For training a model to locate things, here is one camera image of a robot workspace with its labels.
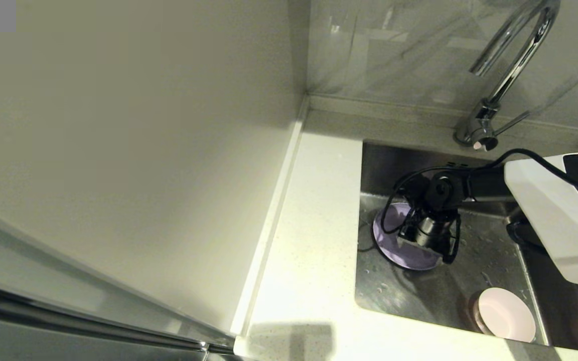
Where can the small pale pink cup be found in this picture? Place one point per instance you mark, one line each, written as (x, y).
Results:
(507, 313)

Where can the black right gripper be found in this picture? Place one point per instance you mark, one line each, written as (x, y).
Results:
(429, 230)

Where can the tall beige cabinet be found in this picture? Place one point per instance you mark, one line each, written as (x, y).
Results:
(118, 150)

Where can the lavender plastic plate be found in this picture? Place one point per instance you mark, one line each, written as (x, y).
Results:
(387, 245)

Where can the stone backsplash upstand strip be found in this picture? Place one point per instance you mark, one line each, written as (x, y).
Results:
(394, 109)

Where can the stainless steel sink basin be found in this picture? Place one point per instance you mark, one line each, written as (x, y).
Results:
(419, 296)

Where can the chrome gooseneck faucet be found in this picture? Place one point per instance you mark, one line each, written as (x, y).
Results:
(512, 74)

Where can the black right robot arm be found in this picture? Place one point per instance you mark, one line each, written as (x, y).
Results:
(550, 215)

